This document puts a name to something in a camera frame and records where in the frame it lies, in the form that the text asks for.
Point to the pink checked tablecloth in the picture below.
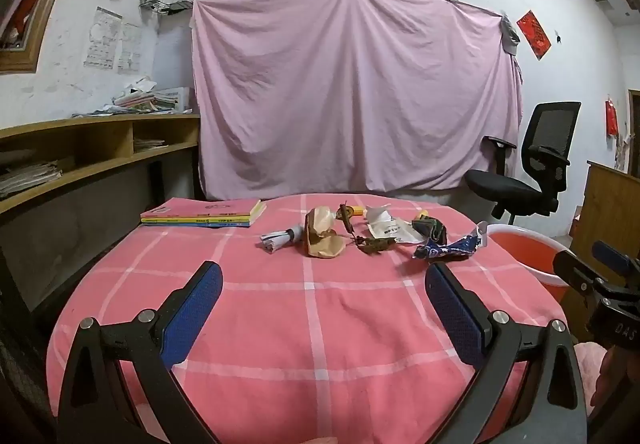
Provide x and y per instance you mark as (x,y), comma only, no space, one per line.
(320,324)

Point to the pile of papers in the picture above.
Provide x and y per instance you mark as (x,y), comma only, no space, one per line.
(145,99)

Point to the pale hanging decoration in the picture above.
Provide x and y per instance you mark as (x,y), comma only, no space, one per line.
(625,146)

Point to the red hanging ornament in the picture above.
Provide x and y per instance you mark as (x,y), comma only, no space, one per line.
(611,116)

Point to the wooden door frame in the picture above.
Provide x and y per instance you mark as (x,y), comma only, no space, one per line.
(635,129)

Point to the yellow plastic piece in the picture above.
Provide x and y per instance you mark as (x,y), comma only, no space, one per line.
(422,214)
(359,211)

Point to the blue wrapper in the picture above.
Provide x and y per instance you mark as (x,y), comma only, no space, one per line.
(445,251)

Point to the white cardboard box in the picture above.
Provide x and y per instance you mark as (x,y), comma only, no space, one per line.
(390,226)

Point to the small white wall poster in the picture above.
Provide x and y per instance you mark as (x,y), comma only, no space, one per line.
(131,49)

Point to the thin stack of papers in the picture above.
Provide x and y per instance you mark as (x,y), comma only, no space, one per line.
(149,144)

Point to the person's right hand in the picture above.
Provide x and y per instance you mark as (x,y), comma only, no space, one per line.
(617,379)

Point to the large white wall poster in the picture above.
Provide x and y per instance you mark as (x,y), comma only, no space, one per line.
(102,39)

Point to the red paper wall decoration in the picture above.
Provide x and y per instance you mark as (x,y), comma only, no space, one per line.
(534,34)

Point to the brown paper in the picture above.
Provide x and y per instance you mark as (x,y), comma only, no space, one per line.
(320,234)

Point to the dark green wrapper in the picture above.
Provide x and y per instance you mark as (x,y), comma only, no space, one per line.
(430,228)

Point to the wooden shelf desk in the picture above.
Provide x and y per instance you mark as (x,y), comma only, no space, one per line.
(100,124)

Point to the stack of newspapers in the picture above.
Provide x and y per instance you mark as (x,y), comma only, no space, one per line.
(27,179)

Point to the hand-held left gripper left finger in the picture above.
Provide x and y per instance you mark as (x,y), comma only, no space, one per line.
(197,311)

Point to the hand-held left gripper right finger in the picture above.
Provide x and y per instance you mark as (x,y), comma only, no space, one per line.
(452,316)

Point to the blue book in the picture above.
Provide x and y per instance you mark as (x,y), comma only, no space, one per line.
(195,225)

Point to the grey cloth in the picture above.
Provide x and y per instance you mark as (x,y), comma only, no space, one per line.
(510,36)

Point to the dried brown plant stem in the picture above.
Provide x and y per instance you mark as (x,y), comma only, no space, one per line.
(345,219)

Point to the pink book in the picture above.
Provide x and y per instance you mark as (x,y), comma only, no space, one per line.
(205,208)

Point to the pink hanging sheet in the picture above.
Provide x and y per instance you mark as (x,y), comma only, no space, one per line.
(350,89)

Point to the black office chair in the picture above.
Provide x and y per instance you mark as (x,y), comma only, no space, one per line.
(505,186)

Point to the orange bucket with white rim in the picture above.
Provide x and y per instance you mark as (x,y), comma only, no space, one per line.
(520,249)

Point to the white paper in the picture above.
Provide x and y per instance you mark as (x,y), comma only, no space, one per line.
(280,239)

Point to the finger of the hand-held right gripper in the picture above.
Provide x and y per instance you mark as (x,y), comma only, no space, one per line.
(612,254)
(575,271)

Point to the pink fluffy cloth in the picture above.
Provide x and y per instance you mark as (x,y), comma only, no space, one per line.
(587,374)

